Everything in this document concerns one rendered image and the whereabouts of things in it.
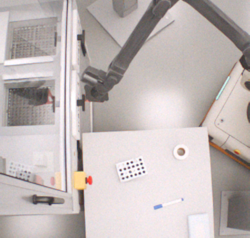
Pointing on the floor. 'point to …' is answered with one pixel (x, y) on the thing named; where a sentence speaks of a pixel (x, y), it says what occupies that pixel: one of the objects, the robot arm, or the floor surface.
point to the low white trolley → (146, 183)
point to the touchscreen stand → (124, 12)
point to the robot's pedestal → (235, 213)
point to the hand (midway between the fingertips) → (89, 99)
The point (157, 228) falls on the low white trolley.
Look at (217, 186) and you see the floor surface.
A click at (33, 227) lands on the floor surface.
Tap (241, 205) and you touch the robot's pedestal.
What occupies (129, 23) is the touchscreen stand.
